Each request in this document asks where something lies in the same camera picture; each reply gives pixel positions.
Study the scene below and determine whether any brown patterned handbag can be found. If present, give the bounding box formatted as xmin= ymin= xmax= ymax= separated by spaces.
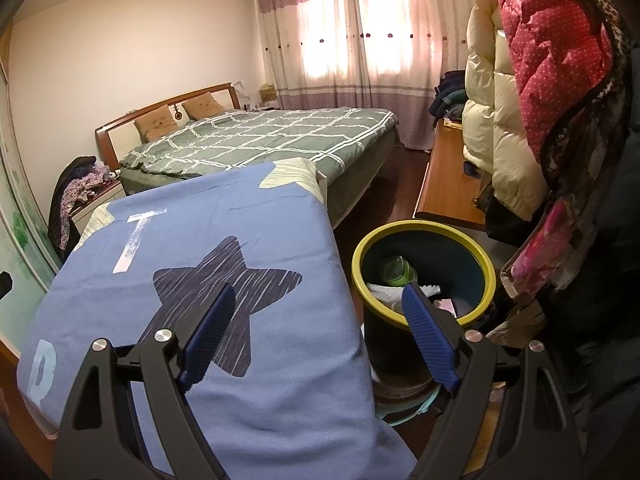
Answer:
xmin=472 ymin=180 xmax=496 ymax=211

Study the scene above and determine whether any wooden bed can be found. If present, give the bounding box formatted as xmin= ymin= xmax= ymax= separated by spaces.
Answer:
xmin=95 ymin=82 xmax=401 ymax=231

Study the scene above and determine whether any pink floral bag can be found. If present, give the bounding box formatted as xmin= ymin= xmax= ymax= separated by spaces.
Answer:
xmin=500 ymin=195 xmax=591 ymax=306

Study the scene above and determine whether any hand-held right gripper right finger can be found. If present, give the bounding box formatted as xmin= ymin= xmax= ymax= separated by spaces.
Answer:
xmin=401 ymin=282 xmax=583 ymax=480

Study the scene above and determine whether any red dotted quilted jacket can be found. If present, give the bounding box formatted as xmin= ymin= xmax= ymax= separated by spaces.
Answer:
xmin=487 ymin=0 xmax=631 ymax=171

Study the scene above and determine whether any green plastic bottle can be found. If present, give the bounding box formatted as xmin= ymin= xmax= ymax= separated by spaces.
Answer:
xmin=377 ymin=256 xmax=418 ymax=286

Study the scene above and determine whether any pink white curtain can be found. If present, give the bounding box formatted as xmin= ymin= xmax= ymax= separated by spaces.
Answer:
xmin=255 ymin=0 xmax=476 ymax=151

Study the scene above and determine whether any blue star blanket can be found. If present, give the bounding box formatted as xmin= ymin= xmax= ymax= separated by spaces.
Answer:
xmin=17 ymin=157 xmax=418 ymax=480

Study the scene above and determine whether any dark jacket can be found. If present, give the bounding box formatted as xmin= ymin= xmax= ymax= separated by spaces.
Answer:
xmin=48 ymin=156 xmax=98 ymax=266

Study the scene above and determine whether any green checked quilt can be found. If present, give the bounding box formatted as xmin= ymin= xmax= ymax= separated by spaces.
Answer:
xmin=119 ymin=107 xmax=398 ymax=181

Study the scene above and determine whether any brown pillow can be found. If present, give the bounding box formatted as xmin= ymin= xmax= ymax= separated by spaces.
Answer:
xmin=181 ymin=92 xmax=227 ymax=121
xmin=133 ymin=104 xmax=173 ymax=143

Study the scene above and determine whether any white paper towel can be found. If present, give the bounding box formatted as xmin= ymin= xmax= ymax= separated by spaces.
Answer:
xmin=365 ymin=281 xmax=443 ymax=311

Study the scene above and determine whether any glass wardrobe door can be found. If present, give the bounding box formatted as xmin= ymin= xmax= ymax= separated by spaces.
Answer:
xmin=0 ymin=35 xmax=66 ymax=341

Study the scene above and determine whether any wooden cabinet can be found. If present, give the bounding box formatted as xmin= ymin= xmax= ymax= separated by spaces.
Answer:
xmin=412 ymin=120 xmax=488 ymax=233

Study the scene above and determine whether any teal plastic stool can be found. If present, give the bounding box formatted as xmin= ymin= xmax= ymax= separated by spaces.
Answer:
xmin=372 ymin=385 xmax=443 ymax=428

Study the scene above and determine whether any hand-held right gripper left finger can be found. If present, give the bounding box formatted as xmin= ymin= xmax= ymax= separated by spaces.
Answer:
xmin=52 ymin=282 xmax=237 ymax=480

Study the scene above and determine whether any pile of dark clothes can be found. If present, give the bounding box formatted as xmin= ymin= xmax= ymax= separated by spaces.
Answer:
xmin=427 ymin=70 xmax=468 ymax=121

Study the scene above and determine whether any yellow-rimmed dark blue bin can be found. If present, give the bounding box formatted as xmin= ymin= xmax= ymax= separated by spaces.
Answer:
xmin=351 ymin=220 xmax=497 ymax=381

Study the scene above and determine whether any white nightstand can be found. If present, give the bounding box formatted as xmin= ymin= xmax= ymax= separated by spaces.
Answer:
xmin=70 ymin=180 xmax=126 ymax=233

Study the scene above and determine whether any cream down jacket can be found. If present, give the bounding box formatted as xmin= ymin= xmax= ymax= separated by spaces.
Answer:
xmin=461 ymin=0 xmax=551 ymax=221

